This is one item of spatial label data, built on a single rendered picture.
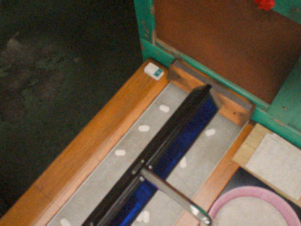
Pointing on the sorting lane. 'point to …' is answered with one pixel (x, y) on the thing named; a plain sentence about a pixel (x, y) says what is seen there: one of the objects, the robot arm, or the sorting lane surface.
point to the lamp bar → (158, 159)
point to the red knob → (265, 4)
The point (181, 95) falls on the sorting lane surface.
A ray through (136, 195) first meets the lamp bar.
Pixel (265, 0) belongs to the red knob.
